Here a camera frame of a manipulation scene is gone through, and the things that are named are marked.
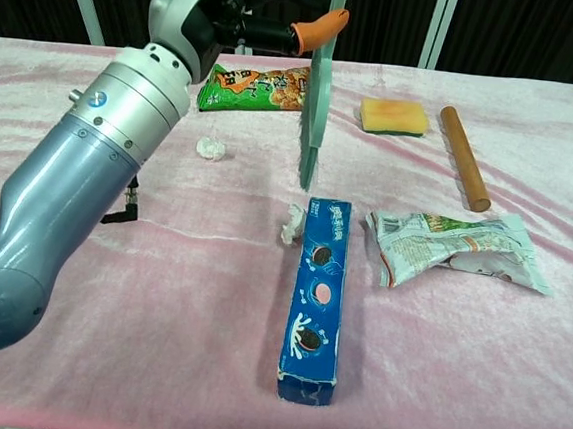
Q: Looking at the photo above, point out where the blue cookie box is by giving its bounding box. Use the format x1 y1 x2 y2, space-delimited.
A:
273 194 356 409

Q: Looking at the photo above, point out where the green plastic hand brush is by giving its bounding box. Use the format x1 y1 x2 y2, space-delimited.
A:
292 0 351 196

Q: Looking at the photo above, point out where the yellow green sponge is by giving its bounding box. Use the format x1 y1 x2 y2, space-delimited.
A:
357 96 432 140

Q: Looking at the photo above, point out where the white paper ball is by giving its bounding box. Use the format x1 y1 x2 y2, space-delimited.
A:
194 134 228 163
279 202 309 248

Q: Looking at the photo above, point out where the black curtain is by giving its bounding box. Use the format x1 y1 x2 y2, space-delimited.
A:
0 0 573 90

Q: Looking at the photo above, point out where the wooden rolling pin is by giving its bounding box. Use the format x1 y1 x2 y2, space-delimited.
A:
432 105 500 214

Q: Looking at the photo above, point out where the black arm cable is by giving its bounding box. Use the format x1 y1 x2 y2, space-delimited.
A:
99 170 143 229

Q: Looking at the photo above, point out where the pink plush tablecloth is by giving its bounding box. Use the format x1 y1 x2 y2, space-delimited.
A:
0 31 573 429

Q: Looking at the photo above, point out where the green orange snack bag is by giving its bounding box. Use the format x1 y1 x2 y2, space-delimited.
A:
195 56 313 123

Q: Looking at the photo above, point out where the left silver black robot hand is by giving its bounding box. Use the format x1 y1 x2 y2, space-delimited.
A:
142 0 352 98

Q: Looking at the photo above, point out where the crumpled white snack bag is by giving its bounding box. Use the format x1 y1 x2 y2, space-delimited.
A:
359 200 562 303

